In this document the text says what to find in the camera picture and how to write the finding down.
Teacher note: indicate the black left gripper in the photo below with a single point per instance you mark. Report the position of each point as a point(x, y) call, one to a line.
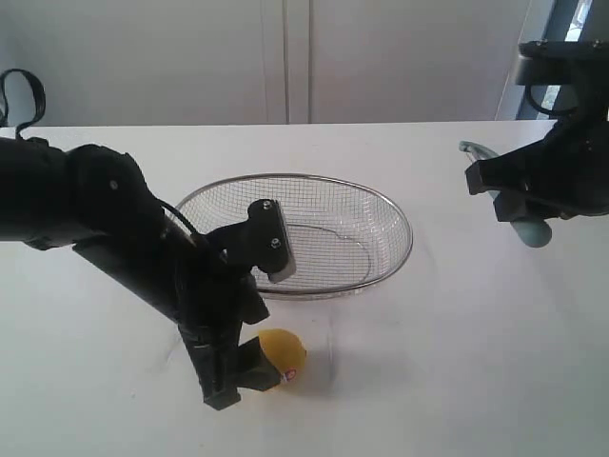
point(186, 280)

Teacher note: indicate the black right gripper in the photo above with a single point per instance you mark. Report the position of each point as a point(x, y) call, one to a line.
point(562, 175)

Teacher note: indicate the teal handled peeler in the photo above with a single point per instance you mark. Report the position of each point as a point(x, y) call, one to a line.
point(534, 233)

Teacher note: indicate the yellow lemon with sticker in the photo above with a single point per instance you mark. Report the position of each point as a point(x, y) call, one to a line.
point(285, 351)

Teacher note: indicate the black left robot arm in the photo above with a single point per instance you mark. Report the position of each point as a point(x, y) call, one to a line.
point(96, 201)

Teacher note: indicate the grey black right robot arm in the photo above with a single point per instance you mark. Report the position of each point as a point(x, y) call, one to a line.
point(582, 66)

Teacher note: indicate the oval wire mesh basket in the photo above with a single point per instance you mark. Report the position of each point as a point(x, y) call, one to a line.
point(344, 236)

